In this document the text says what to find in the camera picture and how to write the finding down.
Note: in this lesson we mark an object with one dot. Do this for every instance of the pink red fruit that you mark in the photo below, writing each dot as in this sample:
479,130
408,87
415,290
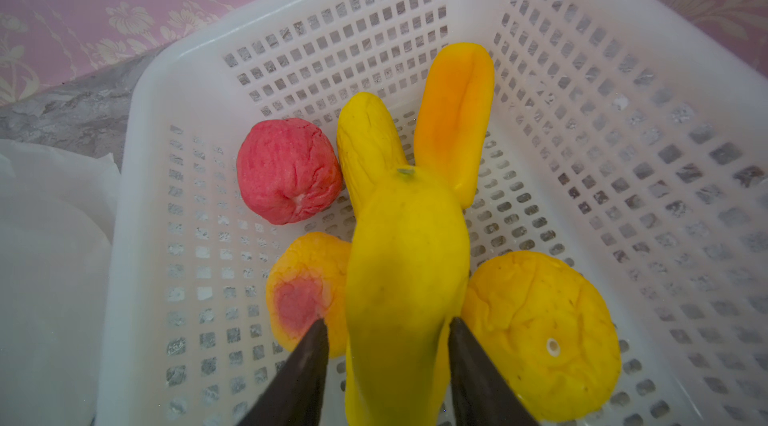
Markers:
287,171

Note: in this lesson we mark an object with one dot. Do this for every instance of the yellow orange round fruit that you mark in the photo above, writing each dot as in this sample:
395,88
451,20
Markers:
547,330

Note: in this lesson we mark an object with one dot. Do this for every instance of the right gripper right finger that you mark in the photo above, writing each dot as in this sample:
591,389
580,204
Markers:
480,395

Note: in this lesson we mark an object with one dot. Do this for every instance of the white perforated plastic basket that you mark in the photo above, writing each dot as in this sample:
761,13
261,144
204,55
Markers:
622,140

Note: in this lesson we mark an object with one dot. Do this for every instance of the white plastic bag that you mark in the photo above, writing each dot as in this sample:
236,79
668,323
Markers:
57,221

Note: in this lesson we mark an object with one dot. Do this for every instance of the yellow red peach fruit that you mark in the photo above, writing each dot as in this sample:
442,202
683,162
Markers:
308,283

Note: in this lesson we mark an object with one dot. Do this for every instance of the yellow banana fruit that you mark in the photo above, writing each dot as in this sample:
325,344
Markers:
406,280

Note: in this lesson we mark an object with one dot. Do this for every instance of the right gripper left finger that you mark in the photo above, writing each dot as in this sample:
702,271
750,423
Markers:
295,395

